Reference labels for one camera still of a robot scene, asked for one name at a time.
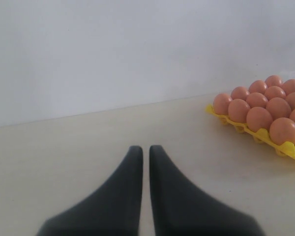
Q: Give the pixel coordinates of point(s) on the yellow plastic egg tray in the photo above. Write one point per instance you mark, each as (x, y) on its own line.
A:
(260, 137)

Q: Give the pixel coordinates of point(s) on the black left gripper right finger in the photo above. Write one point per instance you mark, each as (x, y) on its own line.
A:
(180, 208)

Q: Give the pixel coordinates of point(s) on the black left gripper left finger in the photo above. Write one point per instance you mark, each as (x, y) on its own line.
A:
(112, 210)

